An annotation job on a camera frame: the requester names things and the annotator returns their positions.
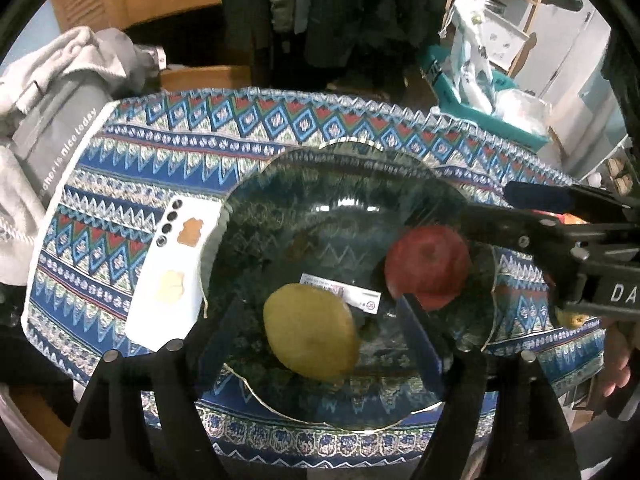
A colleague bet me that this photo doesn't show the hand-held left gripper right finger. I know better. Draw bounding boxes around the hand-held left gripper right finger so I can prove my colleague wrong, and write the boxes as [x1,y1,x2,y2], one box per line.
[397,294,583,480]

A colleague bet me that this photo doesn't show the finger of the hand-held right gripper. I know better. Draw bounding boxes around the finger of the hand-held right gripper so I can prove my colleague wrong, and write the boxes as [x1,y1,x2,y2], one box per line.
[459,202,593,283]
[504,181,640,222]

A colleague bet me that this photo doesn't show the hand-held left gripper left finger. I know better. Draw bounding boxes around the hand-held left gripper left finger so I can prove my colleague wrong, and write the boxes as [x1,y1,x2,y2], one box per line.
[57,300,238,480]

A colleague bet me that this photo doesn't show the red apple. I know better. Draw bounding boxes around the red apple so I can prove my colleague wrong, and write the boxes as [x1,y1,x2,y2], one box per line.
[384,225,472,311]

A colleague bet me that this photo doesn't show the yellow-green pear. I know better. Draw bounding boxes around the yellow-green pear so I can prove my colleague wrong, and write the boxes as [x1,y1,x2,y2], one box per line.
[262,283,360,381]

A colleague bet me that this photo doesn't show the dark glass plate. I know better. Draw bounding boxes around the dark glass plate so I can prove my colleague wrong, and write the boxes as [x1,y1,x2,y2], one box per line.
[202,141,498,431]

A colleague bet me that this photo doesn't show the person's right hand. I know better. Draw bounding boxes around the person's right hand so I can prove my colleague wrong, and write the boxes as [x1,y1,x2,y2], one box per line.
[599,324,637,402]

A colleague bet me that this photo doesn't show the small yellow fruit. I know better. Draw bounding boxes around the small yellow fruit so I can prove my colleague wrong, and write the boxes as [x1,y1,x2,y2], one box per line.
[556,309,590,331]

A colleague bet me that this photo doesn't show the clear plastic bag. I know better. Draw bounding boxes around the clear plastic bag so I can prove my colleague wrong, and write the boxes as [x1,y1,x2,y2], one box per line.
[492,87,551,136]

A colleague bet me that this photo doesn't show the white smartphone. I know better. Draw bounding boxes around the white smartphone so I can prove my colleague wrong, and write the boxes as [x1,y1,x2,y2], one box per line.
[124,196,230,352]

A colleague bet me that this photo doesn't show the teal cardboard box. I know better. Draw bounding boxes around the teal cardboard box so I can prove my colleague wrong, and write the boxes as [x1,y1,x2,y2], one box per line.
[420,45,551,151]

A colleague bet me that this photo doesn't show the white printed plastic bag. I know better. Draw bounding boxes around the white printed plastic bag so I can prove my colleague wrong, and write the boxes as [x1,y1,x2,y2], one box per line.
[440,0,501,111]

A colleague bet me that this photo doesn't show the blue patterned tablecloth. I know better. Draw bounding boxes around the blue patterned tablecloth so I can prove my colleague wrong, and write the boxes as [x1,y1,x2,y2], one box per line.
[22,87,608,466]

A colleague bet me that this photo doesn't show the dark hanging clothes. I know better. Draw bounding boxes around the dark hanging clothes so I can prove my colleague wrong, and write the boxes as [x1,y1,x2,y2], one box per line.
[220,0,451,91]

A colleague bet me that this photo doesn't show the wooden stool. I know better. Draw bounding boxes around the wooden stool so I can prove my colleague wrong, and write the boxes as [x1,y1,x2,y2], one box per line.
[160,65,251,93]

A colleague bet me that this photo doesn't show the grey cloth with white print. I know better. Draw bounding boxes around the grey cloth with white print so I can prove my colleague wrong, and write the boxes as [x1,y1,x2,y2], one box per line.
[12,77,113,211]

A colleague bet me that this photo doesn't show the light grey sweatshirt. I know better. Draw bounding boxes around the light grey sweatshirt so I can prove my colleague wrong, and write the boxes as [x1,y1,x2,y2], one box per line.
[0,27,166,286]

